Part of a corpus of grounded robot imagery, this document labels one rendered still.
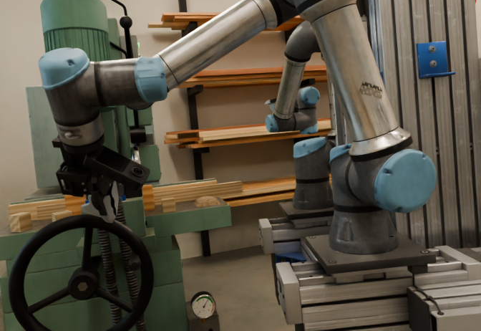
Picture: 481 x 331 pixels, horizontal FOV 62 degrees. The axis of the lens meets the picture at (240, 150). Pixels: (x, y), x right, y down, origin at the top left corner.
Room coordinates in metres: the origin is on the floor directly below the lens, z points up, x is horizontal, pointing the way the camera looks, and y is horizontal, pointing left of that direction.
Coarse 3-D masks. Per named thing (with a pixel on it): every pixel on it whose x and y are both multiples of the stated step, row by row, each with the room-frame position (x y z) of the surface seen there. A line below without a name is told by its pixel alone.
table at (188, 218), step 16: (160, 208) 1.14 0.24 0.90; (176, 208) 1.11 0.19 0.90; (192, 208) 1.09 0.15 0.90; (208, 208) 1.08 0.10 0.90; (224, 208) 1.09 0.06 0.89; (32, 224) 1.08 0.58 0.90; (160, 224) 1.05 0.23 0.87; (176, 224) 1.06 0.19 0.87; (192, 224) 1.07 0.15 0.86; (208, 224) 1.08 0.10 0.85; (224, 224) 1.09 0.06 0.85; (0, 240) 0.96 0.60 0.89; (16, 240) 0.97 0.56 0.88; (64, 240) 1.00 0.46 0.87; (80, 240) 0.97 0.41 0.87; (144, 240) 0.95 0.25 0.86; (0, 256) 0.96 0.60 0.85; (80, 256) 0.92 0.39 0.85
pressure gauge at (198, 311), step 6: (198, 294) 1.02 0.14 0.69; (204, 294) 1.01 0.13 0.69; (210, 294) 1.04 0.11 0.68; (192, 300) 1.02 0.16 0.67; (198, 300) 1.01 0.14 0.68; (204, 300) 1.01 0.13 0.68; (210, 300) 1.02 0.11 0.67; (192, 306) 1.00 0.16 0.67; (198, 306) 1.01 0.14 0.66; (210, 306) 1.02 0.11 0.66; (198, 312) 1.01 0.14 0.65; (204, 312) 1.01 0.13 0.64; (210, 312) 1.02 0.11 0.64; (204, 318) 1.01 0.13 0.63
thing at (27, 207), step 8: (184, 184) 1.25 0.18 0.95; (192, 184) 1.25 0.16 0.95; (200, 184) 1.26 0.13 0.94; (208, 184) 1.26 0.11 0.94; (56, 200) 1.16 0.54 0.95; (64, 200) 1.16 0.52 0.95; (16, 208) 1.13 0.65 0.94; (24, 208) 1.14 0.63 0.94; (32, 208) 1.14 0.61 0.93; (32, 216) 1.14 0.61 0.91
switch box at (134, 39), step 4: (120, 36) 1.46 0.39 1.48; (124, 36) 1.46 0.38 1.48; (132, 36) 1.47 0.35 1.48; (136, 36) 1.48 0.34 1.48; (120, 40) 1.46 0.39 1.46; (124, 40) 1.46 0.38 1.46; (132, 40) 1.47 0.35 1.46; (136, 40) 1.47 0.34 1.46; (120, 44) 1.46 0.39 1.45; (124, 44) 1.46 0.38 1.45; (132, 44) 1.47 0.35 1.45; (136, 44) 1.47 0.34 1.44; (124, 48) 1.46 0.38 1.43; (132, 48) 1.47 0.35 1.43; (136, 48) 1.47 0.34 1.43; (136, 52) 1.47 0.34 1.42; (124, 56) 1.46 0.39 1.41; (136, 56) 1.47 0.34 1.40
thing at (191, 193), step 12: (156, 192) 1.20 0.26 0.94; (168, 192) 1.21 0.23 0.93; (180, 192) 1.22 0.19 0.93; (192, 192) 1.23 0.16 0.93; (204, 192) 1.24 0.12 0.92; (216, 192) 1.25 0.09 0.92; (228, 192) 1.26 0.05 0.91; (240, 192) 1.27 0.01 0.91; (60, 204) 1.14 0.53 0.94; (156, 204) 1.20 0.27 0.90; (48, 216) 1.13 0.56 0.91
